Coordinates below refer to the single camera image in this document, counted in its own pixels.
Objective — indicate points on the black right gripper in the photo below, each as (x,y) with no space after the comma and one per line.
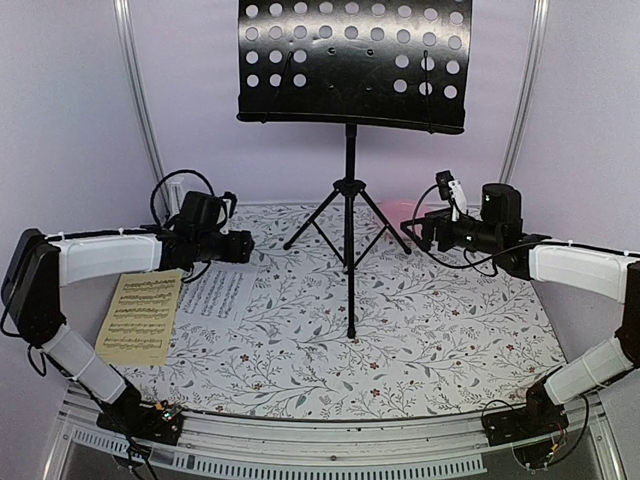
(440,219)

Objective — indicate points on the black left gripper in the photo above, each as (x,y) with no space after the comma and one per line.
(238,250)

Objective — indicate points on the yellow sheet music page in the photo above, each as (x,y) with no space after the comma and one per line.
(139,323)

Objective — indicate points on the black perforated music stand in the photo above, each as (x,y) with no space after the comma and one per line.
(398,64)

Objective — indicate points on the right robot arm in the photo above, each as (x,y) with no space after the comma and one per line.
(498,233)

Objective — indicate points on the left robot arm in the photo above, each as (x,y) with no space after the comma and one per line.
(41,265)

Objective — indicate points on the pink plastic plate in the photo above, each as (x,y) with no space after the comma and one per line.
(397,211)

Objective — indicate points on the white sheet music page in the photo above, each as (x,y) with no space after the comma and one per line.
(220,296)

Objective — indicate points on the white metronome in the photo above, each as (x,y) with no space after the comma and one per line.
(175,197)

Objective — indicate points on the floral patterned table cloth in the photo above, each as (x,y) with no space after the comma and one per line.
(428,336)

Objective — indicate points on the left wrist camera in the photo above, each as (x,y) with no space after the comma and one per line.
(226,212)

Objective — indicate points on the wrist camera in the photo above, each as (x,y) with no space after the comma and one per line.
(226,212)
(450,190)

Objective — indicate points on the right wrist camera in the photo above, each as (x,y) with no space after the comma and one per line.
(450,190)

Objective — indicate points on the aluminium front rail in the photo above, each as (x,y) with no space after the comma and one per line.
(232,447)

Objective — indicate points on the right aluminium corner post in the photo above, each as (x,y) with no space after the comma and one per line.
(531,66)

